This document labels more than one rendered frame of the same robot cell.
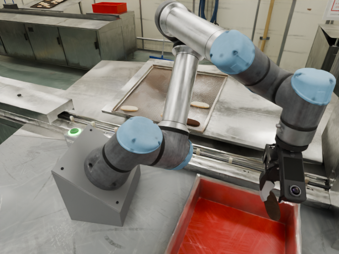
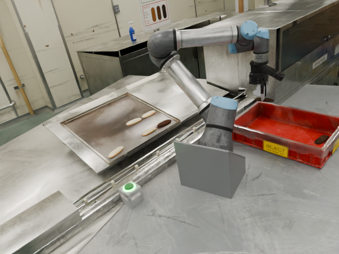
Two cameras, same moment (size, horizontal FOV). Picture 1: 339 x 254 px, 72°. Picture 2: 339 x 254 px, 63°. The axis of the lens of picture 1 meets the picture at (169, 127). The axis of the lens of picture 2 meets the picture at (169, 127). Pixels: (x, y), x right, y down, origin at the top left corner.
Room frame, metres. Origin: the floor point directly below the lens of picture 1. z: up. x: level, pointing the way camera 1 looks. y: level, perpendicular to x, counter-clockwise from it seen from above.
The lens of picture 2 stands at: (0.27, 1.15, 1.64)
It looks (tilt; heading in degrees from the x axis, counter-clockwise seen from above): 28 degrees down; 297
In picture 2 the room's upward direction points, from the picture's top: 10 degrees counter-clockwise
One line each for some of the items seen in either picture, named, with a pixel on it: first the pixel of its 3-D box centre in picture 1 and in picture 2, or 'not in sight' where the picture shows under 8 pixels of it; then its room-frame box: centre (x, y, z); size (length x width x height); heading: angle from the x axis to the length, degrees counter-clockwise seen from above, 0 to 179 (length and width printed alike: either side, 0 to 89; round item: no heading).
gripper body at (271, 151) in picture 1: (284, 155); (259, 72); (0.43, -0.28, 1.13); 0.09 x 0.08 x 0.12; 171
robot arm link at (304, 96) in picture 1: (305, 98); (260, 41); (0.42, -0.28, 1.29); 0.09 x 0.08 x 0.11; 26
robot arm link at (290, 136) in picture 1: (293, 130); (260, 57); (0.42, -0.28, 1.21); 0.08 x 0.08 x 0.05
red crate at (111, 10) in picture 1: (109, 7); not in sight; (4.61, 1.03, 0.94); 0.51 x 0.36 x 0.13; 70
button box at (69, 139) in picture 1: (77, 141); (131, 196); (0.87, 0.43, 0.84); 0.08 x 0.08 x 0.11; 66
